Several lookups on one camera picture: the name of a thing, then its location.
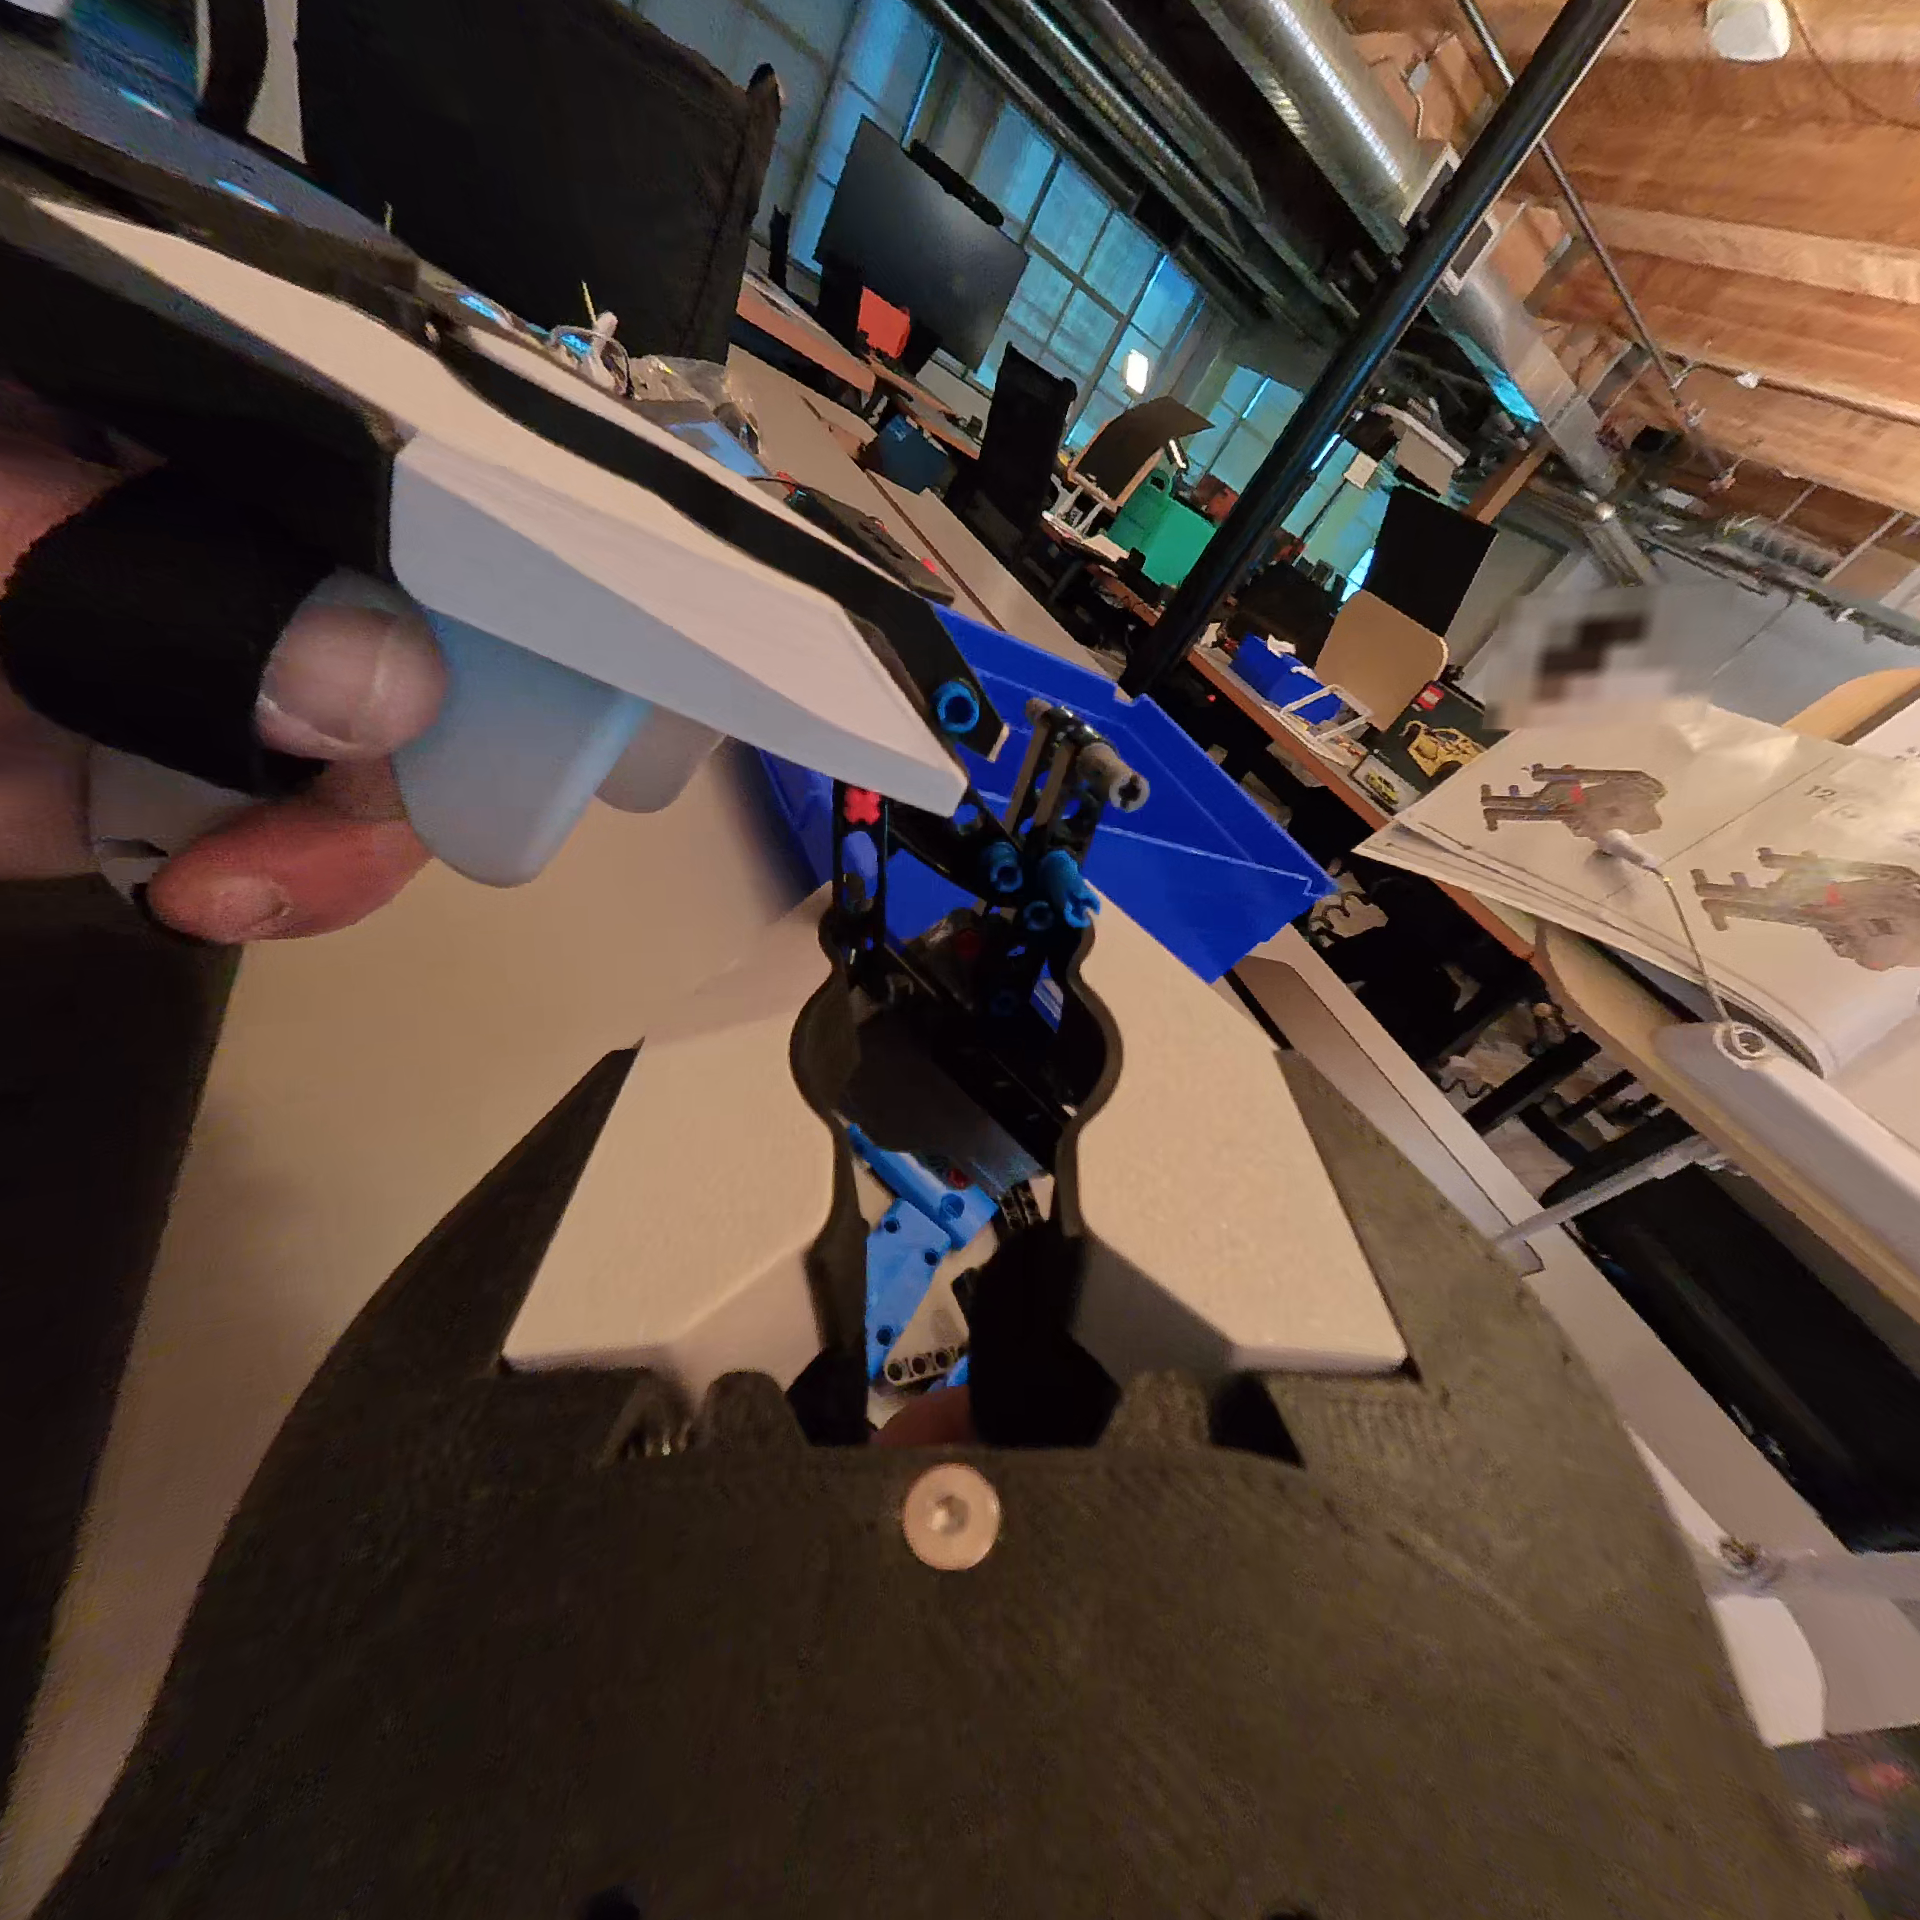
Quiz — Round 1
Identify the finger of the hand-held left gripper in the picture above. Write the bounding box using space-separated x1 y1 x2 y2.
26 197 765 479
388 353 1010 891

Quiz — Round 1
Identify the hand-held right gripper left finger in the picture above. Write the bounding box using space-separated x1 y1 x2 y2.
503 881 875 1448

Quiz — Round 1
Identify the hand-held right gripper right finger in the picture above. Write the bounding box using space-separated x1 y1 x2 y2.
973 927 1419 1448

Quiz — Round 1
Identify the grey pull-back motor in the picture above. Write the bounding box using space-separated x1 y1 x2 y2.
838 1050 1057 1196

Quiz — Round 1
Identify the black angled beam assembly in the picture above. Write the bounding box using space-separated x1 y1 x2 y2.
817 682 1155 1200

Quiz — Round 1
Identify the instruction booklet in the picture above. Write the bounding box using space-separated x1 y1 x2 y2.
1358 706 1920 1078

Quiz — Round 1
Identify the grey desk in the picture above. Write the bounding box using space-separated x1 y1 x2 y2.
0 347 1862 1920

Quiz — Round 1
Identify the person's left hand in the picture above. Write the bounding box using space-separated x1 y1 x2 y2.
0 384 449 951

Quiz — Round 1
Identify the blue holed panel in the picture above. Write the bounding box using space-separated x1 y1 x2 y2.
852 1134 1002 1391

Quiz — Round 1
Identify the blue labelled storage bin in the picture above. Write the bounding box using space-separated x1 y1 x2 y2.
757 606 1340 987

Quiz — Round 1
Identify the black monitor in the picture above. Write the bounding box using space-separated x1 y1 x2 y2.
1358 487 1500 642
817 117 1031 377

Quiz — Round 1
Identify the green crate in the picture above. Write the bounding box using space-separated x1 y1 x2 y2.
1110 473 1221 568

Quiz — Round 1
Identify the dark yellow-truck toy box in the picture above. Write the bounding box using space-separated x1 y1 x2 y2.
1358 682 1504 801

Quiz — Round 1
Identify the black round-head pole lamp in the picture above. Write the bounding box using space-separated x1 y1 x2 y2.
1126 0 1638 703

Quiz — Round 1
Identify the silver air duct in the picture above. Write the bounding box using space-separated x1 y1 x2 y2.
1197 0 1656 591

